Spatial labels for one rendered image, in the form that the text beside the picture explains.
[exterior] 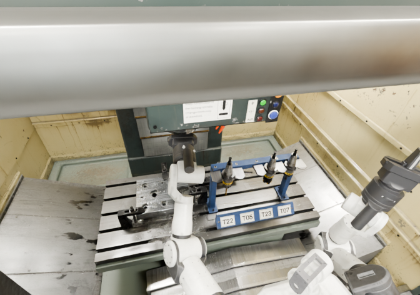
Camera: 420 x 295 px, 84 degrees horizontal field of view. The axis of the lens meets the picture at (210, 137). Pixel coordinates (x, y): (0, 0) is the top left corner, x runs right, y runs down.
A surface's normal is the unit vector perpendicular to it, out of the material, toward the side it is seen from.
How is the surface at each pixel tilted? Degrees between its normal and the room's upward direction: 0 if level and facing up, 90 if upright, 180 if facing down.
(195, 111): 90
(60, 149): 90
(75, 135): 87
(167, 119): 90
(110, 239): 0
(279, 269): 7
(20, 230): 24
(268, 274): 8
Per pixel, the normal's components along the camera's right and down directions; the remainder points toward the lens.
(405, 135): -0.97, 0.11
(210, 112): 0.22, 0.62
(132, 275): 0.04, -0.77
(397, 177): -0.31, 0.42
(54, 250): 0.43, -0.75
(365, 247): -0.37, -0.66
